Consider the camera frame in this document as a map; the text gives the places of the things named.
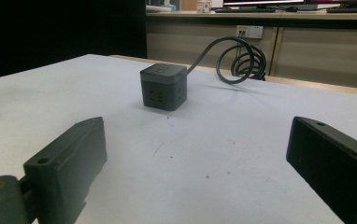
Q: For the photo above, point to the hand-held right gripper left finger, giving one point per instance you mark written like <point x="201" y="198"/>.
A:
<point x="64" y="174"/>

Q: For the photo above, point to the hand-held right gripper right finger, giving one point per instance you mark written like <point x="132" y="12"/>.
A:
<point x="332" y="165"/>

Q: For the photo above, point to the dark grey cube power socket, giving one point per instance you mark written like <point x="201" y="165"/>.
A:
<point x="164" y="88"/>

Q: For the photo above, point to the black curtain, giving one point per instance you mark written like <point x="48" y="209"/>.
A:
<point x="61" y="31"/>

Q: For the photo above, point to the wooden counter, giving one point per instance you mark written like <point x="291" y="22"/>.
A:
<point x="260" y="40"/>

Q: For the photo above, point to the black keyboard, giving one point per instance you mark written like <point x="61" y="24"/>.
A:
<point x="351" y="10"/>
<point x="245" y="10"/>

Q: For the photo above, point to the black computer mouse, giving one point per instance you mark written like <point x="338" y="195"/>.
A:
<point x="291" y="9"/>

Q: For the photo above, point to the computer monitor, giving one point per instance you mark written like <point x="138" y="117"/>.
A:
<point x="262" y="2"/>

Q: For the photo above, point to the white cup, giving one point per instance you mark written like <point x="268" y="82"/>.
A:
<point x="203" y="6"/>

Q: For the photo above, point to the white wall socket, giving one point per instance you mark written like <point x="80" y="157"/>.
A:
<point x="249" y="31"/>

